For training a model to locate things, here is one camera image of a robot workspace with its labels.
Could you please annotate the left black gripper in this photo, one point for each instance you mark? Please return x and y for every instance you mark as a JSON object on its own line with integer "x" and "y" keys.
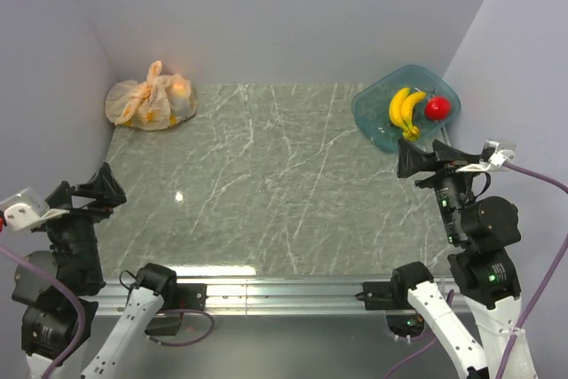
{"x": 104, "y": 186}

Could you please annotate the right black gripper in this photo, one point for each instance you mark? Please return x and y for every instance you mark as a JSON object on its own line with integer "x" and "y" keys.
{"x": 410, "y": 158}

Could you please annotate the translucent printed plastic bag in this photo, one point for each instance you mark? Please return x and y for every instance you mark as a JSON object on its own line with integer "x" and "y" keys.
{"x": 158, "y": 103}

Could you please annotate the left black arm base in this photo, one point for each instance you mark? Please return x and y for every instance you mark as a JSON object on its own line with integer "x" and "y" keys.
{"x": 177, "y": 303}

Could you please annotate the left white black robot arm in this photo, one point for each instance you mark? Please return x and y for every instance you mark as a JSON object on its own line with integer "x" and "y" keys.
{"x": 57, "y": 285}

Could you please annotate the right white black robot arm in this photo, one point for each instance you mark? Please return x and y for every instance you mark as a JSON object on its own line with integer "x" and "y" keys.
{"x": 481, "y": 228}

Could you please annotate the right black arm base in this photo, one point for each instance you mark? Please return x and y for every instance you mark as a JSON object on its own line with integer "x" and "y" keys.
{"x": 400, "y": 321}

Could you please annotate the red toy apple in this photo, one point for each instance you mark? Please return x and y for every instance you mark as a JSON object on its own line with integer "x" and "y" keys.
{"x": 438, "y": 109}

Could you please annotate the yellow toy banana bunch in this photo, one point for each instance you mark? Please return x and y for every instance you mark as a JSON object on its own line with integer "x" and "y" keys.
{"x": 401, "y": 110}

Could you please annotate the blue transparent plastic container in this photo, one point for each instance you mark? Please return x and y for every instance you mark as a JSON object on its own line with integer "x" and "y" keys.
{"x": 370, "y": 107}

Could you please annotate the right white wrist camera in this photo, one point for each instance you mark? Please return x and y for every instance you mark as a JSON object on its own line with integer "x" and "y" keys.
{"x": 494, "y": 155}

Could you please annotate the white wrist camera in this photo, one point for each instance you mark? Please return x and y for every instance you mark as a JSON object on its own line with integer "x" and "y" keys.
{"x": 494, "y": 155}
{"x": 26, "y": 210}

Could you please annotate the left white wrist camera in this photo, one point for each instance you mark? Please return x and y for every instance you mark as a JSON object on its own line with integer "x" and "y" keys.
{"x": 26, "y": 210}

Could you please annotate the aluminium mounting rail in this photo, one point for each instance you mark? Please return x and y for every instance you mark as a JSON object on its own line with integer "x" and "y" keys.
{"x": 287, "y": 296}

